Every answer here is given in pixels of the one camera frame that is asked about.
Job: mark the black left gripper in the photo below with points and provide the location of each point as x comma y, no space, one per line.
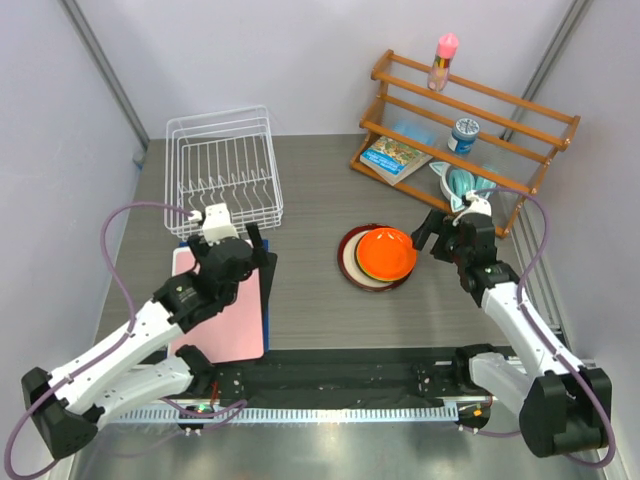
198,248

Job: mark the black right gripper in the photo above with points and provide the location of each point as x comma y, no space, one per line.
432,225

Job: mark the orange plate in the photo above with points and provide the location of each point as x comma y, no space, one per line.
405,254

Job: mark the red floral plate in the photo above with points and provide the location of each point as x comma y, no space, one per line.
376,260

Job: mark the green plate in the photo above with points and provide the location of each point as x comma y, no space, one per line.
379,272

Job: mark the large cream red-rimmed plate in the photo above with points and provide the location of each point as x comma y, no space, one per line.
347,263

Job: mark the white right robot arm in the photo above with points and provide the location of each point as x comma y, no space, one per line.
562,406

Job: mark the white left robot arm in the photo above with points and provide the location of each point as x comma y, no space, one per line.
71,404

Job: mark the orange wooden shelf rack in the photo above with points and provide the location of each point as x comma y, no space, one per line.
517,143

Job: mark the blue folder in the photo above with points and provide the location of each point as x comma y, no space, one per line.
241,331

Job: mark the black folder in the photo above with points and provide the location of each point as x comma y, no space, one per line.
266,278

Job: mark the teal cat-ear headphones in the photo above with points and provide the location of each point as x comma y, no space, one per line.
454,183

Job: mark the pink clipboard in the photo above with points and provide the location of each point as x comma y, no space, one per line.
235,334

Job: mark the blue paperback book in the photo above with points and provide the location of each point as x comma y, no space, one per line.
392,160

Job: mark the blue lidded jar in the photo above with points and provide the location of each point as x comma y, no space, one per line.
463,135

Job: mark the light blue cloth on shelf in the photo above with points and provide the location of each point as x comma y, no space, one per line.
417,132

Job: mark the pink capped bottle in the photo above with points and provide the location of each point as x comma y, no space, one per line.
440,69

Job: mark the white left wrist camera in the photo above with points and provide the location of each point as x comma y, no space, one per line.
214,223

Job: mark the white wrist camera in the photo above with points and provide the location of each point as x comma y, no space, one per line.
214,223
475,204

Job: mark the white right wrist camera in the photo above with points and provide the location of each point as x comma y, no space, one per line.
475,204

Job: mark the white wire dish rack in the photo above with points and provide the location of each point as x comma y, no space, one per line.
224,157

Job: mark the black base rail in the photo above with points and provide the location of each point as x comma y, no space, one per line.
339,378

